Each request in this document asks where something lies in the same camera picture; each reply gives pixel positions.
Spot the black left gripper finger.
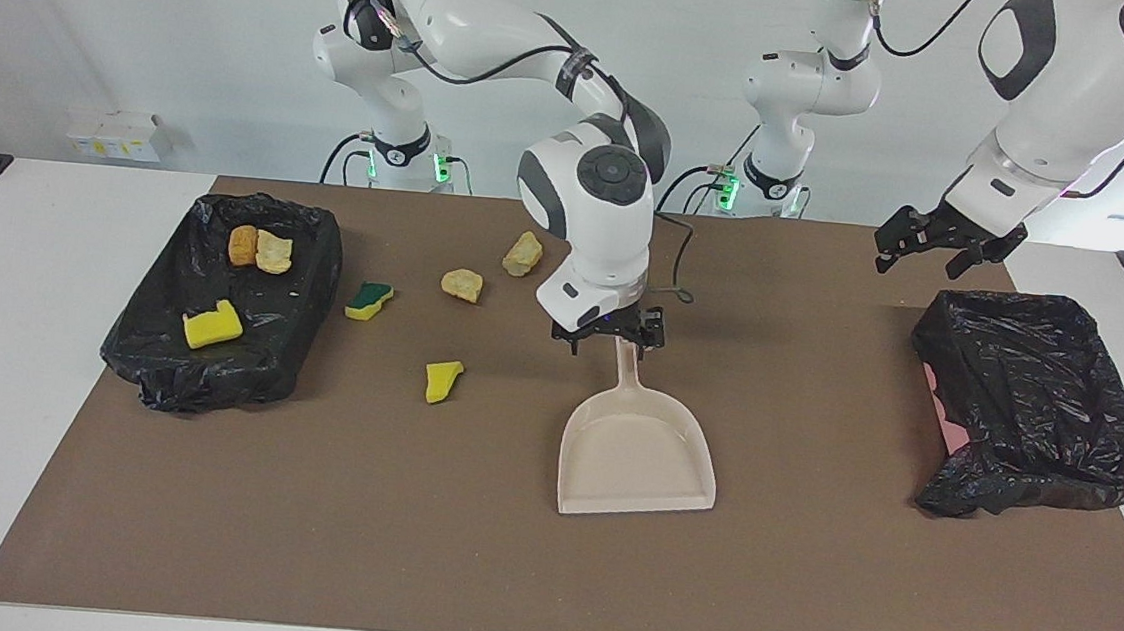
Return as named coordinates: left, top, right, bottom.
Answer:
left=944, top=248, right=991, bottom=283
left=871, top=208, right=932, bottom=278

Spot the pale tan bread chunk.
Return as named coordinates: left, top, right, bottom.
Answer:
left=501, top=229, right=545, bottom=281

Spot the beige plastic dustpan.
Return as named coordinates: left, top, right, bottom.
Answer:
left=554, top=334, right=729, bottom=527

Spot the tan orange croissant piece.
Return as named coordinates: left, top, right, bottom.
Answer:
left=439, top=266, right=485, bottom=305

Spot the green and yellow sponge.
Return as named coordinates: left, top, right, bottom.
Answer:
left=343, top=280, right=396, bottom=324

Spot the orange striped croissant piece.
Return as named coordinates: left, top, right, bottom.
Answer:
left=253, top=228, right=296, bottom=277

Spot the brown fried nugget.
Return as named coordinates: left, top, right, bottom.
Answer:
left=226, top=223, right=260, bottom=269

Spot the yellow sponge piece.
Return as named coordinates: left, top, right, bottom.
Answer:
left=423, top=358, right=466, bottom=408
left=180, top=296, right=247, bottom=354

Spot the pink bin with black bag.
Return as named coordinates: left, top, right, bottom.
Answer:
left=899, top=284, right=1124, bottom=531

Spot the brown table mat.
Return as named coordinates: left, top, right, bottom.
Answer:
left=0, top=158, right=1124, bottom=631

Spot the white box with yellow label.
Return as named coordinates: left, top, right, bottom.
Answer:
left=65, top=107, right=165, bottom=165

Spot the black left base cable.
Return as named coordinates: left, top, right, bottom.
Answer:
left=661, top=118, right=763, bottom=218

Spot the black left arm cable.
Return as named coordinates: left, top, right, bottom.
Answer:
left=848, top=0, right=1124, bottom=205

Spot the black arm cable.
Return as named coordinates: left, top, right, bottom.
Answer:
left=324, top=0, right=720, bottom=307
left=848, top=0, right=1124, bottom=205

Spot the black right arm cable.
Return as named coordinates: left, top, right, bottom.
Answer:
left=324, top=0, right=720, bottom=307

